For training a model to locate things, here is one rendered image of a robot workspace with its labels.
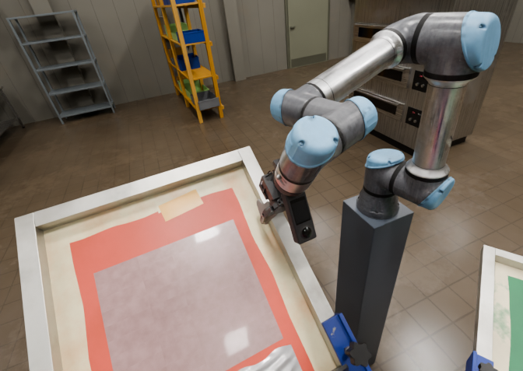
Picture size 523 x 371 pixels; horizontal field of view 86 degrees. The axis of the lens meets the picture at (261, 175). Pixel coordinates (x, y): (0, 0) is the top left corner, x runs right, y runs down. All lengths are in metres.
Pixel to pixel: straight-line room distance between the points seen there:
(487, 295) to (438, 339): 1.07
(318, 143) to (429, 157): 0.53
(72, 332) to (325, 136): 0.64
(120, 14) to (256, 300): 7.09
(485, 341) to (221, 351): 0.80
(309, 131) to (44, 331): 0.63
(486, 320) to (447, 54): 0.83
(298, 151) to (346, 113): 0.12
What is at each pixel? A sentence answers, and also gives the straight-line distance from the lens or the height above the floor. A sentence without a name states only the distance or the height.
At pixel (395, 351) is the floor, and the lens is 2.19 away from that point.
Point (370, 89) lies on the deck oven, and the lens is 4.26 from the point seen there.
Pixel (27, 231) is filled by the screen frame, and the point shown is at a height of 1.54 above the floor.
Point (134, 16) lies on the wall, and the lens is 7.45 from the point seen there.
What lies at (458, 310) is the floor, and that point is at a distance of 2.48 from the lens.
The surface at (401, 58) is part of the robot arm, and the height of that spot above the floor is 1.75.
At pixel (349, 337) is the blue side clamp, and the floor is 1.29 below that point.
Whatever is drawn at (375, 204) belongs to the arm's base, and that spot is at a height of 1.25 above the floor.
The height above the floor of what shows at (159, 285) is 1.39.
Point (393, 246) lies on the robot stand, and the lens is 1.23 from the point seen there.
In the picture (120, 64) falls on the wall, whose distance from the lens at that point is 7.54.
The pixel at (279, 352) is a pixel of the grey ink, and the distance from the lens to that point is 0.72.
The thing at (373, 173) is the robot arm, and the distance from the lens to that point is 1.01.
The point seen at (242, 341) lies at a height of 1.29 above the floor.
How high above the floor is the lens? 1.93
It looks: 33 degrees down
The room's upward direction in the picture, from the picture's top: 7 degrees counter-clockwise
